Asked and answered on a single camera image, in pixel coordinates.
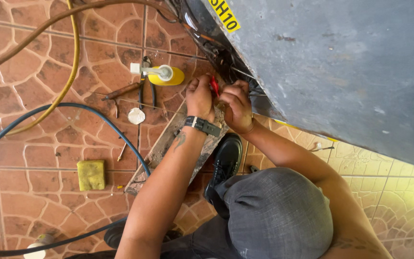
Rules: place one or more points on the rusty metal tool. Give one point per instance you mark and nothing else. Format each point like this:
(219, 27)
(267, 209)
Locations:
(121, 91)

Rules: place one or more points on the white round lid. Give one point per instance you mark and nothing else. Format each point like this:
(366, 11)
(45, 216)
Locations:
(136, 115)

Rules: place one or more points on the person's right fingers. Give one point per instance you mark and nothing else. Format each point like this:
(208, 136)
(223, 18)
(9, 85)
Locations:
(234, 91)

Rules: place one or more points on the person's right hand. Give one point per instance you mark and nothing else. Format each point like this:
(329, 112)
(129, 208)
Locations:
(238, 108)

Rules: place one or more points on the black wrist watch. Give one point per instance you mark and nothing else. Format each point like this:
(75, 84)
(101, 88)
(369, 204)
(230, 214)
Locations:
(202, 125)

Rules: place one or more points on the grey metal appliance cabinet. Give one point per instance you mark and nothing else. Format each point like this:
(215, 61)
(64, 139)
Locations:
(329, 64)

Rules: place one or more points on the person's left fingers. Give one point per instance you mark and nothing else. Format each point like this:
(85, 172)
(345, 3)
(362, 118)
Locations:
(200, 80)

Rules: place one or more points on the yellow label sticker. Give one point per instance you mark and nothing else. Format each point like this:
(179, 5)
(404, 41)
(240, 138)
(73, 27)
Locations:
(224, 15)

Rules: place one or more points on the person's left hand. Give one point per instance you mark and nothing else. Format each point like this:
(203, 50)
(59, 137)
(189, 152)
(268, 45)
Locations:
(199, 99)

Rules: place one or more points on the grey jeans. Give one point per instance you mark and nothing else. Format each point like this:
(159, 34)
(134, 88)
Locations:
(264, 219)

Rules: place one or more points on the white bottle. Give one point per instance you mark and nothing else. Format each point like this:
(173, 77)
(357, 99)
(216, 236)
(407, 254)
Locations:
(37, 246)

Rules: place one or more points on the yellow sponge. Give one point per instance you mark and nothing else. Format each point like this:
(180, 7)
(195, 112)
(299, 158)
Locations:
(91, 175)

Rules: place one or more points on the dirty wooden board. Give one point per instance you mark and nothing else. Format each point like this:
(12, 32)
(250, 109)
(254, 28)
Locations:
(171, 147)

